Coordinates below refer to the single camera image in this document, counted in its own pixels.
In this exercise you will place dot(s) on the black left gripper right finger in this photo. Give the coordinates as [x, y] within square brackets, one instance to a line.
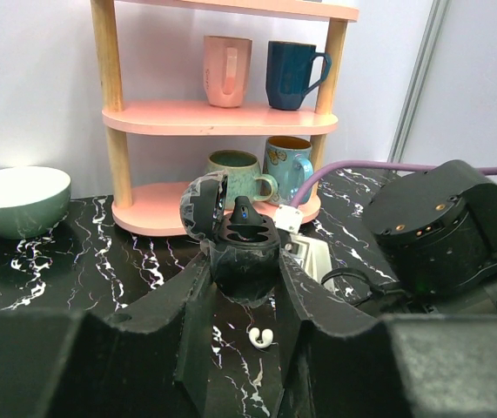
[337, 361]

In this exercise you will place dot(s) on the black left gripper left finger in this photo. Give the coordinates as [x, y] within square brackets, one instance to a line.
[150, 359]

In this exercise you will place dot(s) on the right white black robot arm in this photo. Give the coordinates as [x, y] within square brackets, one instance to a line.
[437, 229]

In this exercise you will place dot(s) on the white earbud near front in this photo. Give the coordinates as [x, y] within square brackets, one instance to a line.
[261, 339]

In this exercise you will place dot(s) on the pink three-tier wooden shelf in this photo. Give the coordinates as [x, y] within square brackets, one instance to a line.
[153, 210]

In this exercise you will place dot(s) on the green white ceramic bowl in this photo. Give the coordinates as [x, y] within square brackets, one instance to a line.
[33, 199]

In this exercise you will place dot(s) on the green speckled ceramic mug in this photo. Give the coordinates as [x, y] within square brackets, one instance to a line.
[245, 177]

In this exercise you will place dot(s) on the blue butterfly ceramic mug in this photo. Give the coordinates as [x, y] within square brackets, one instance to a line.
[287, 159]

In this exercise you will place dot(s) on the pink ceramic mug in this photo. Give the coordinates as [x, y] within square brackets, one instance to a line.
[227, 62]

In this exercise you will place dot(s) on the dark blue ceramic mug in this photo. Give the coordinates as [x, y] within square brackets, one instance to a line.
[288, 72]

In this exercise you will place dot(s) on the right aluminium corner post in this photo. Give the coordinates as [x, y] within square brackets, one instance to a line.
[428, 43]

